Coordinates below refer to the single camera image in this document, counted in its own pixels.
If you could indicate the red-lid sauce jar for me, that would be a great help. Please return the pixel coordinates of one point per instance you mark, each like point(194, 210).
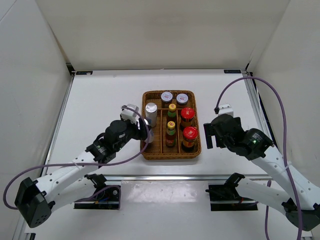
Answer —
point(187, 115)
point(189, 138)

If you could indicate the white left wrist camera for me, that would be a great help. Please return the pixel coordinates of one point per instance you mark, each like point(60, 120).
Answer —
point(128, 113)

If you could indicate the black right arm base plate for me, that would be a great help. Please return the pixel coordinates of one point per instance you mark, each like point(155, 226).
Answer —
point(225, 199)

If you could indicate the brown wicker basket tray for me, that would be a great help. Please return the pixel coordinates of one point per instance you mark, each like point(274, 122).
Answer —
point(158, 150)

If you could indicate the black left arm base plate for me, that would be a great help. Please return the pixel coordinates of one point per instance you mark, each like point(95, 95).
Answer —
point(109, 199)

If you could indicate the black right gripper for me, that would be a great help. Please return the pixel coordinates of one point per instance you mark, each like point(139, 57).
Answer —
point(209, 131)

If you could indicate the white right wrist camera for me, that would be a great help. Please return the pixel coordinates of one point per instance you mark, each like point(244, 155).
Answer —
point(224, 109)

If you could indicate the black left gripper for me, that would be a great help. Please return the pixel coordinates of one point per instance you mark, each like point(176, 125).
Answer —
point(141, 133)

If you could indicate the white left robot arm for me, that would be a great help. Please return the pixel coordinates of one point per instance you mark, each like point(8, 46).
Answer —
point(37, 199)

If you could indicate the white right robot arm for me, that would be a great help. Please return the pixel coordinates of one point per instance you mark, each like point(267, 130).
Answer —
point(298, 200)

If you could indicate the green-label sauce bottle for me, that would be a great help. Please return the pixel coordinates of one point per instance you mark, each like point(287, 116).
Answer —
point(172, 113)
point(171, 134)

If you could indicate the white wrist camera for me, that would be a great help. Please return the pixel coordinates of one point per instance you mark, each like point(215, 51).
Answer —
point(128, 113)
point(224, 109)

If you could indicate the silver-lid salt shaker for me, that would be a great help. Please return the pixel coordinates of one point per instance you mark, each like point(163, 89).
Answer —
point(150, 132)
point(151, 111)

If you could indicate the white-lid spice jar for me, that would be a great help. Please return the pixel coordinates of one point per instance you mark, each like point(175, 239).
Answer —
point(182, 100)
point(166, 99)

